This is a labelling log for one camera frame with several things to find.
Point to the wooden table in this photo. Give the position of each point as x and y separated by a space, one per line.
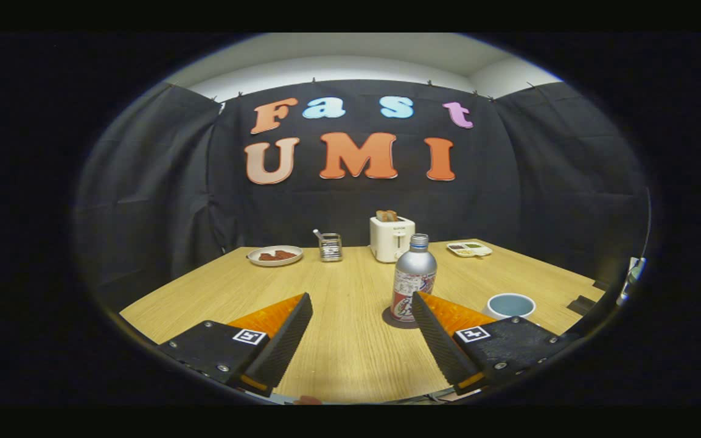
350 304

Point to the white cup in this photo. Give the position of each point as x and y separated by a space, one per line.
509 304

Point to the metal utensil holder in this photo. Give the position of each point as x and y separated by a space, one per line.
330 248

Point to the toast slice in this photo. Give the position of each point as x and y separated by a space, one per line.
386 215

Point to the white plate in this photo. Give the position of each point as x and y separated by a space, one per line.
254 258

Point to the red food pieces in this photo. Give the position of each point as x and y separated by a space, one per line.
277 255

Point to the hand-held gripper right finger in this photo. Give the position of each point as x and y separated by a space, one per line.
439 340

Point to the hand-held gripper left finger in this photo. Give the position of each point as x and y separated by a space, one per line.
283 340

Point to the silver juice bottle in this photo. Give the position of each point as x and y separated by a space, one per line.
414 267

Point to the black table clamp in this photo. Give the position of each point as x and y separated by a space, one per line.
602 285
582 304

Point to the black backdrop cloth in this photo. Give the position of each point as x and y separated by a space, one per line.
356 201

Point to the white toaster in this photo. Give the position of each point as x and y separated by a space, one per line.
390 240

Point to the small divided white tray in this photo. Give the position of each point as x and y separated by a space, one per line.
469 249

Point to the dark brown round coaster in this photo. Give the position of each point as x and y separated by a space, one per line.
390 319

